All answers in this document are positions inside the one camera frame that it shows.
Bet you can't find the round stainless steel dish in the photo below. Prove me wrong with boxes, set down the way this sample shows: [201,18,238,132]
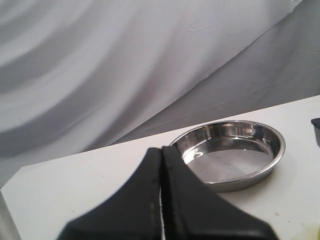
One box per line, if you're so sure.
[170,120,286,193]

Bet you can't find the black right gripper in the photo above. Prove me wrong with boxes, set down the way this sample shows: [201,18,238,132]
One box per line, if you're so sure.
[311,117,320,146]

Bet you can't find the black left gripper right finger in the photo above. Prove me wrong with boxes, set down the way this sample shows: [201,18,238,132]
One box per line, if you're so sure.
[161,146,272,240]

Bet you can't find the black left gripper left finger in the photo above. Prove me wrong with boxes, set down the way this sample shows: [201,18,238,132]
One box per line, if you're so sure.
[58,148,162,240]

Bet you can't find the grey backdrop cloth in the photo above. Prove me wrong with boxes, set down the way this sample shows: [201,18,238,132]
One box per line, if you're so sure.
[0,0,320,185]

